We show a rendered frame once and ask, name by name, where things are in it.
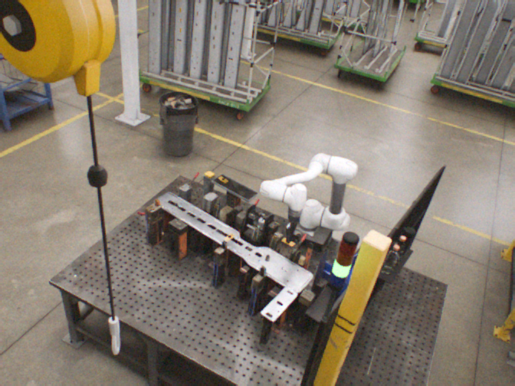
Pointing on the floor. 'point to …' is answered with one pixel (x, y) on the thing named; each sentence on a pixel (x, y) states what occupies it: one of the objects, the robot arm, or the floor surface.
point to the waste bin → (178, 122)
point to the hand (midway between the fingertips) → (289, 237)
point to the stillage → (21, 98)
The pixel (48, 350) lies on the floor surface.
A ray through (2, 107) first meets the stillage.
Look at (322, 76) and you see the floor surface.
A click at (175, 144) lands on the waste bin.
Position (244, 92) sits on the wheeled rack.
